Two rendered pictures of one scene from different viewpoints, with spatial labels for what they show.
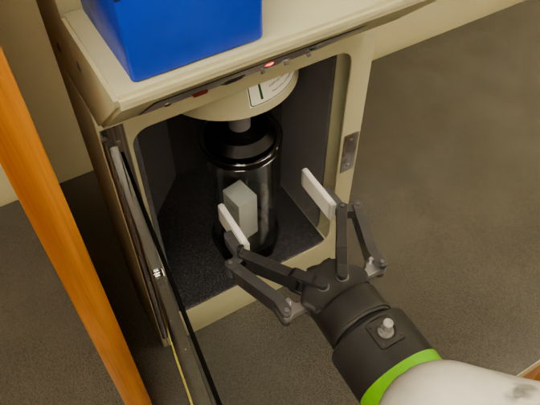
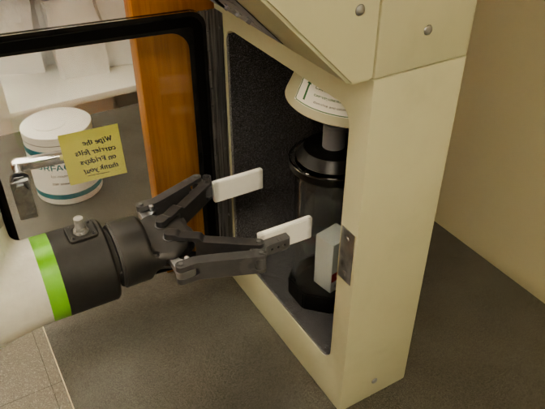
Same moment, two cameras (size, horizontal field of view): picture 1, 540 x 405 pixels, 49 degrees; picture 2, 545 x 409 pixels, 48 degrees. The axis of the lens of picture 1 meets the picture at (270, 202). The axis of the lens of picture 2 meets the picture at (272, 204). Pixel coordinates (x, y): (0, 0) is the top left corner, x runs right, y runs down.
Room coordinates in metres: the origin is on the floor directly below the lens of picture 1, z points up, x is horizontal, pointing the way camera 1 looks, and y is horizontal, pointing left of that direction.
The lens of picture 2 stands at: (0.46, -0.61, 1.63)
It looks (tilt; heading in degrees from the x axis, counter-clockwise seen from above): 36 degrees down; 90
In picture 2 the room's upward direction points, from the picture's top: straight up
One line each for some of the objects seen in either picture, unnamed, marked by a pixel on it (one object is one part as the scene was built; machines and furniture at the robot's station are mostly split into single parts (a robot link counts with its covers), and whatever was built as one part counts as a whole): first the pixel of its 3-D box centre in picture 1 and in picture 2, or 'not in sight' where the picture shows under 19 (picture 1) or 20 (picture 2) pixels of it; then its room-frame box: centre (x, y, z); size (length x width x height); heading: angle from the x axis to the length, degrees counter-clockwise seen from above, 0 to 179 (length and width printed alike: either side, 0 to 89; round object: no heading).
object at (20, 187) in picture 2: not in sight; (23, 198); (0.14, 0.03, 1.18); 0.02 x 0.02 x 0.06; 23
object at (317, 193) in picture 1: (317, 194); (285, 234); (0.48, -0.06, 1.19); 0.07 x 0.01 x 0.03; 29
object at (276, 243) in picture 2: (341, 202); (272, 251); (0.46, -0.09, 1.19); 0.05 x 0.03 x 0.01; 29
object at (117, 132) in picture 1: (147, 254); (220, 148); (0.39, 0.14, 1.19); 0.03 x 0.02 x 0.39; 121
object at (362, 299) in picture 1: (340, 298); (151, 243); (0.33, -0.08, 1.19); 0.09 x 0.08 x 0.07; 29
